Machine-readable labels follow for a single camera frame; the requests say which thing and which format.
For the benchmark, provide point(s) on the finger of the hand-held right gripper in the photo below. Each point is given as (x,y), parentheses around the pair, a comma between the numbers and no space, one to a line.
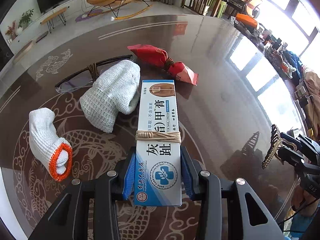
(292,157)
(300,143)

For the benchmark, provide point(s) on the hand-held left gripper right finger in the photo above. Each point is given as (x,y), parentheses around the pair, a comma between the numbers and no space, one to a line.
(187,177)

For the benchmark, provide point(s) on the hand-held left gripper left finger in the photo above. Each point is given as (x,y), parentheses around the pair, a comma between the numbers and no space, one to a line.
(128,180)

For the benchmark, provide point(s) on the blue white ointment box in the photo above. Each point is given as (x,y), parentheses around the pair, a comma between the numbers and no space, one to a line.
(160,112)

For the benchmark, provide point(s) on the person's blue pants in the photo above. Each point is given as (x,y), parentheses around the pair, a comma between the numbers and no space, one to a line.
(305,222)

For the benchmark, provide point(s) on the pile of household clutter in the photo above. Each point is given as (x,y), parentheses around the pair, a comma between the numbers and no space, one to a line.
(287,62)

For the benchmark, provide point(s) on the white knit glove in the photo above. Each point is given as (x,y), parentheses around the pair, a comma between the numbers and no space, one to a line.
(110,92)
(42,130)

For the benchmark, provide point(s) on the red snack packet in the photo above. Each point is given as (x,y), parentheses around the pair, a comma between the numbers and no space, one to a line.
(150,53)

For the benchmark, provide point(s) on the orange box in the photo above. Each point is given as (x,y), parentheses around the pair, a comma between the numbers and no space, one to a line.
(246,21)

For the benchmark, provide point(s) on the grey orange chair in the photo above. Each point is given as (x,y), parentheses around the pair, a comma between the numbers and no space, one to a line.
(253,3)

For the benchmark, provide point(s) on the green stool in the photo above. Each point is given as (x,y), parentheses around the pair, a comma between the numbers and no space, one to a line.
(216,6)

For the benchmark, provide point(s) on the round beige floor cushion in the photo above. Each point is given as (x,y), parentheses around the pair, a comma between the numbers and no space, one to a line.
(22,51)

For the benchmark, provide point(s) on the dark floor scale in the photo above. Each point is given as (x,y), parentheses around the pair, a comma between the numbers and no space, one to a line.
(41,36)

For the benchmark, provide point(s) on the purple floor mat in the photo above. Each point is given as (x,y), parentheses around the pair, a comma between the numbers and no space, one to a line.
(85,16)

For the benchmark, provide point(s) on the white television cabinet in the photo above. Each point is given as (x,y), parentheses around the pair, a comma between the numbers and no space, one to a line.
(25,33)

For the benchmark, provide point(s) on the wooden bench with black legs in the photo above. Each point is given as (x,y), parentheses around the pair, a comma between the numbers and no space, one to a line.
(53,12)

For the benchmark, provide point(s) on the white round vase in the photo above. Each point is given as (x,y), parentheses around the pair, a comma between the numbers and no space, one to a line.
(19,31)

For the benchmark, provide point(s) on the red flower arrangement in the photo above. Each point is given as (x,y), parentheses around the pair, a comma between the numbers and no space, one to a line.
(10,30)

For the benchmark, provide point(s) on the green potted plant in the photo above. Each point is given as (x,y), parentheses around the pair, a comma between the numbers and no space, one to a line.
(26,17)

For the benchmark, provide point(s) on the black frame eyeglasses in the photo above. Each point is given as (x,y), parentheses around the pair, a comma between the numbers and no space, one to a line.
(72,83)

